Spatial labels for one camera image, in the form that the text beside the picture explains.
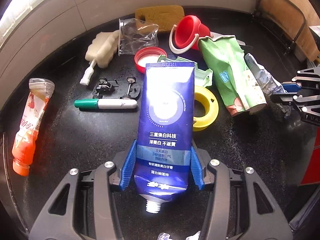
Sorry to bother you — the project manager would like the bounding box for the silver foil wrapper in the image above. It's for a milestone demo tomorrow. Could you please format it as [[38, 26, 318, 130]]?
[[241, 53, 287, 114]]

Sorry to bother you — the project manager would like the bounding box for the blue toothpaste tube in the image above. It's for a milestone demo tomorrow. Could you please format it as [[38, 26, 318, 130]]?
[[134, 61, 195, 214]]

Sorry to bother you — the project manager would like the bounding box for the green crushed paper cup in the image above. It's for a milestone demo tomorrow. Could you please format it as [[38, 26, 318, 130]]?
[[198, 35, 267, 117]]

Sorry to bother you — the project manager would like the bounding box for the white blue wrapper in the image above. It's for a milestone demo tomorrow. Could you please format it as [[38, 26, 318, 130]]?
[[157, 231, 201, 240]]

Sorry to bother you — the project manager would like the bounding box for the green white marker pen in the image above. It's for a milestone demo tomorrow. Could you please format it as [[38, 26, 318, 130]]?
[[74, 99, 137, 109]]

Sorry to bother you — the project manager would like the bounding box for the yellow tape roll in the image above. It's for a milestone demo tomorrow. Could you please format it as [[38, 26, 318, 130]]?
[[193, 86, 219, 132]]

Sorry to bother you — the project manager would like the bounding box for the green carton box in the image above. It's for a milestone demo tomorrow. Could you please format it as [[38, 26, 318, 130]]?
[[210, 31, 246, 46]]

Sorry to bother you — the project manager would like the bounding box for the black toy car chassis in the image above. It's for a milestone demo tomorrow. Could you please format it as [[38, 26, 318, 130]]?
[[92, 76, 141, 99]]

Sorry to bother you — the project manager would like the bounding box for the red collapsible bucket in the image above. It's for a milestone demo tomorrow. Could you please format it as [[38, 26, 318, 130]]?
[[169, 15, 212, 55]]

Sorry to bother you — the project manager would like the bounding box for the orange plastic drink bottle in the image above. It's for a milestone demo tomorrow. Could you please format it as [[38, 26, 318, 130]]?
[[12, 78, 55, 177]]

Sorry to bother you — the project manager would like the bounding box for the red jar lid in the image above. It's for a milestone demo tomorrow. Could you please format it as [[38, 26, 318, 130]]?
[[134, 47, 167, 74]]

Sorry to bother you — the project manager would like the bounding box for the clear crushed plastic cup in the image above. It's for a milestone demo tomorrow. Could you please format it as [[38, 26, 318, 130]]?
[[118, 18, 159, 56]]

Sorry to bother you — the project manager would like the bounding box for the black metal board rack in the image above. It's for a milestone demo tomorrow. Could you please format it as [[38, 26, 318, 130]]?
[[253, 0, 306, 54]]

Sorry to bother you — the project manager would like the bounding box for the wooden cutting board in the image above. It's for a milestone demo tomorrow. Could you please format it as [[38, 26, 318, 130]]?
[[259, 0, 319, 61]]

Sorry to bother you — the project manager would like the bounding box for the white foam brush sponge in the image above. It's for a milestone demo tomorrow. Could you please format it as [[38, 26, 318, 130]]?
[[80, 30, 120, 86]]

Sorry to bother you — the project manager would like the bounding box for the yellow brown sponge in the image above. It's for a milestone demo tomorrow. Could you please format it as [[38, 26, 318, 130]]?
[[135, 5, 185, 33]]

